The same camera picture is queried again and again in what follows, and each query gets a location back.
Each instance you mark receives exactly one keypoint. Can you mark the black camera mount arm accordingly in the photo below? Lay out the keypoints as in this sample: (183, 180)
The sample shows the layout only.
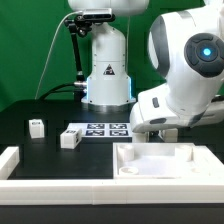
(77, 46)

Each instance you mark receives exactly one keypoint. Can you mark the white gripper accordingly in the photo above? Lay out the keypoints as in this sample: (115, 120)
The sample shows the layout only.
(151, 113)

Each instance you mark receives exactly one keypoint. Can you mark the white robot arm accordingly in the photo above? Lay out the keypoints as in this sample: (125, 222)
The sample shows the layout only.
(186, 48)

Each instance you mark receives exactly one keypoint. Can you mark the fiducial marker sheet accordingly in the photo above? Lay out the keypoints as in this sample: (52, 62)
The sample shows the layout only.
(101, 130)

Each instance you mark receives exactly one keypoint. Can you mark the white U-shaped fence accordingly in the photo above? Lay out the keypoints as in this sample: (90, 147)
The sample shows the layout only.
(108, 191)

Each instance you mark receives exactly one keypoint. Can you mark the grey camera on mount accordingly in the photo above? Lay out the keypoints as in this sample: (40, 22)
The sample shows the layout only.
(97, 14)

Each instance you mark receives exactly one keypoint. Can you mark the white square tabletop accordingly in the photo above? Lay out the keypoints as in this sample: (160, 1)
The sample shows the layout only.
(164, 161)

